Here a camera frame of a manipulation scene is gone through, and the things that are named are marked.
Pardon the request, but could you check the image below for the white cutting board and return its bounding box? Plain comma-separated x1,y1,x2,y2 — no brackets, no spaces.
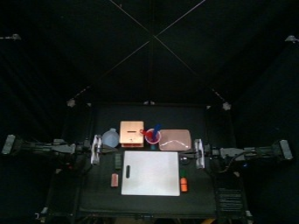
121,150,183,197

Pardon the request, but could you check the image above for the thin diagonal frame cord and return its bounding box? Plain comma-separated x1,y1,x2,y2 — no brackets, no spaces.
70,0,207,102
107,0,230,104

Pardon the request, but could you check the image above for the grey bowl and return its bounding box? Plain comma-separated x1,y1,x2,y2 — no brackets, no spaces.
101,128,121,149

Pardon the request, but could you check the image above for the pink square tray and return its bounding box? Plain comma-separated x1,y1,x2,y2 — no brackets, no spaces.
158,129,193,152

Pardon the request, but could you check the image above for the wooden red drawer box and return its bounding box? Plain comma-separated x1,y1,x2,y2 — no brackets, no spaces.
118,120,146,149

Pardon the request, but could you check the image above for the blue utensil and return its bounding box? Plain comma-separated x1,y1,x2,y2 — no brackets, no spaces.
153,123,163,140

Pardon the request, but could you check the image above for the toy orange carrot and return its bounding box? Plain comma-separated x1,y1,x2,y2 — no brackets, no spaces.
179,170,190,193

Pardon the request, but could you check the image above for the toy salmon piece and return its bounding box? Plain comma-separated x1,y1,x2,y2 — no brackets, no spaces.
110,173,121,188

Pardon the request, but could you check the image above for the black panel with white text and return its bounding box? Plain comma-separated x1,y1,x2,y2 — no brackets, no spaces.
215,186,246,217

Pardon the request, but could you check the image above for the red plastic cup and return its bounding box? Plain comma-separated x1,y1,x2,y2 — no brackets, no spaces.
145,128,163,145

